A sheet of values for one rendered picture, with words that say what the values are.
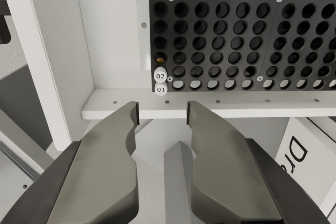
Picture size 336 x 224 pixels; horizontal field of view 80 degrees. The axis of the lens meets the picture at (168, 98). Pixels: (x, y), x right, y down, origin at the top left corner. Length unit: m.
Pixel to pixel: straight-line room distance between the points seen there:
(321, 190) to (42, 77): 0.35
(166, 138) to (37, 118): 0.89
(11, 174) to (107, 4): 0.42
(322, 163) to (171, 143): 1.13
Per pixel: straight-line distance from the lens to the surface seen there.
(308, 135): 0.36
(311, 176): 0.37
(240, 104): 0.26
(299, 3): 0.22
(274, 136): 0.47
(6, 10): 0.21
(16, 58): 1.37
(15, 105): 0.62
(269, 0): 0.21
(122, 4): 0.26
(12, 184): 0.58
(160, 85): 0.19
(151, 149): 1.43
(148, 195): 1.85
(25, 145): 0.54
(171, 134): 1.35
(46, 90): 0.20
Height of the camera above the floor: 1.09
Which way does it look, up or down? 62 degrees down
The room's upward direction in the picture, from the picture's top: 175 degrees clockwise
